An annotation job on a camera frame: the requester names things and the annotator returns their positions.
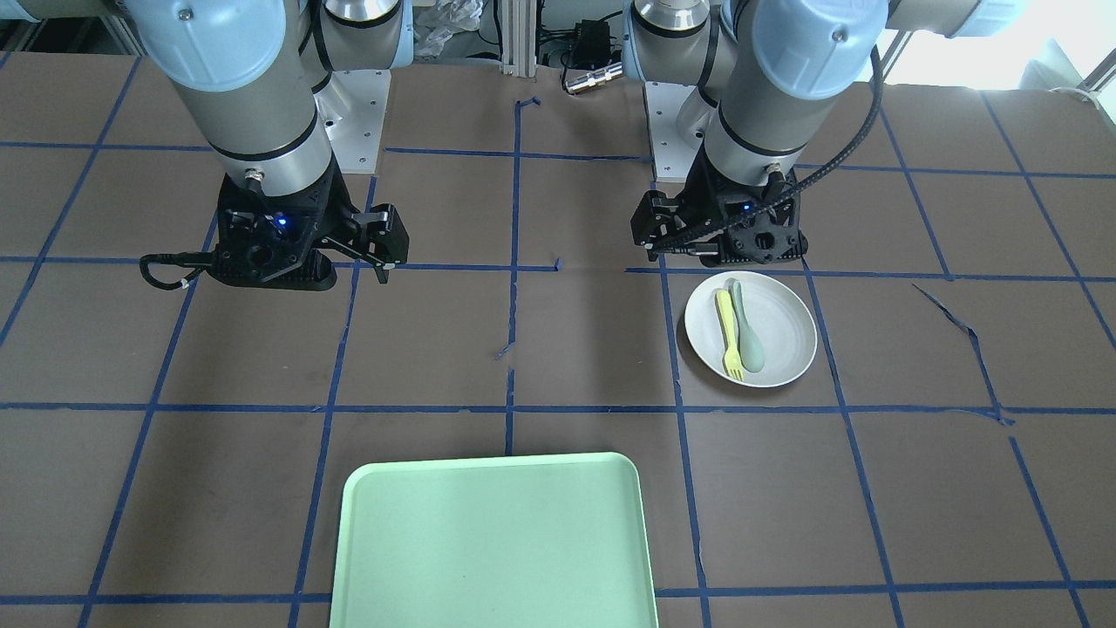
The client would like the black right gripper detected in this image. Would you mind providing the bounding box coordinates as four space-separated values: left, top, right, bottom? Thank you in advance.
208 160 408 291

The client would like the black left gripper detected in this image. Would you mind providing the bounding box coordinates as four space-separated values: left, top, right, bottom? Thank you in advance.
631 147 806 267

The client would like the white round plate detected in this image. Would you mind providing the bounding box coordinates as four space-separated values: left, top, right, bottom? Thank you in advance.
683 271 820 388

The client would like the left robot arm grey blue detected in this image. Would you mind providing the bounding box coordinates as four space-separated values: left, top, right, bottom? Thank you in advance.
622 1 1024 268

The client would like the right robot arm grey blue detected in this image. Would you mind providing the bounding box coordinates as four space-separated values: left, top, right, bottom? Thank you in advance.
3 1 414 291

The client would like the yellow plastic fork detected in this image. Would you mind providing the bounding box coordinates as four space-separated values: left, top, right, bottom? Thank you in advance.
714 289 745 381

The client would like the silver metal cylinder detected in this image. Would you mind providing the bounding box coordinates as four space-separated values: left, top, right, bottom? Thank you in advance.
562 61 624 96

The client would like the pale green plastic spoon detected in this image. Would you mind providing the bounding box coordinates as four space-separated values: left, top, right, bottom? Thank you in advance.
729 279 766 373

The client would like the black power adapter box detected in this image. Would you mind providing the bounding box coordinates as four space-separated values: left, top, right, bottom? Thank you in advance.
569 19 610 66

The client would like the crumpled clear plastic bag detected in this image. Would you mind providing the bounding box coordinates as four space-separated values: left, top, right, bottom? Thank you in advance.
413 1 485 58

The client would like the mint green tray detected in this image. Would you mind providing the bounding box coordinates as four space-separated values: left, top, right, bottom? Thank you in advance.
330 452 658 627

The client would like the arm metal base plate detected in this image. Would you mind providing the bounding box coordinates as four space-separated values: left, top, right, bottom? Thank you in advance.
315 69 391 174
644 83 714 183

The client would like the black cable loop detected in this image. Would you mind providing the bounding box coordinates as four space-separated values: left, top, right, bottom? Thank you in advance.
140 252 223 291

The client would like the black braided cable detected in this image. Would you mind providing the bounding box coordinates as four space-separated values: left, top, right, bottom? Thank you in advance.
650 44 884 257

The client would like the aluminium frame post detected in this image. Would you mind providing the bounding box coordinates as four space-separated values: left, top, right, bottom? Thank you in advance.
493 1 541 80

